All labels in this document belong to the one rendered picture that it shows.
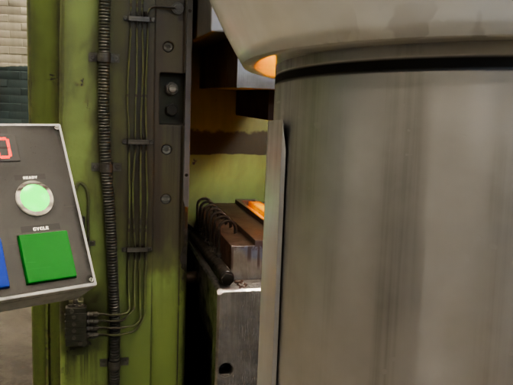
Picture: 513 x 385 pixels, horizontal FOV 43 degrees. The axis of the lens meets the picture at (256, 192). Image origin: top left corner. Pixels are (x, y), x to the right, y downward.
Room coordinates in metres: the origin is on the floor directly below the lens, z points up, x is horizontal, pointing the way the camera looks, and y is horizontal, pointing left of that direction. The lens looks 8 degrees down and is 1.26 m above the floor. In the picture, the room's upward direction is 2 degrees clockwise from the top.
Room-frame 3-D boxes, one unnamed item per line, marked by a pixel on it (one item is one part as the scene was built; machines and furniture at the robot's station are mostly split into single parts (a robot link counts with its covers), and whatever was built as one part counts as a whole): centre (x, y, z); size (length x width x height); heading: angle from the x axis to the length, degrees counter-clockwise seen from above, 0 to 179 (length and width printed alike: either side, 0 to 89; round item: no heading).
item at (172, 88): (1.30, 0.18, 1.24); 0.03 x 0.03 x 0.07; 14
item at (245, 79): (1.40, 0.00, 1.32); 0.42 x 0.20 x 0.10; 14
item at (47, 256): (0.94, 0.31, 1.01); 0.07 x 0.05 x 0.07; 129
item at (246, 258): (1.40, 0.00, 0.96); 0.42 x 0.20 x 0.09; 14
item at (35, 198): (0.98, 0.34, 1.09); 0.05 x 0.03 x 0.04; 104
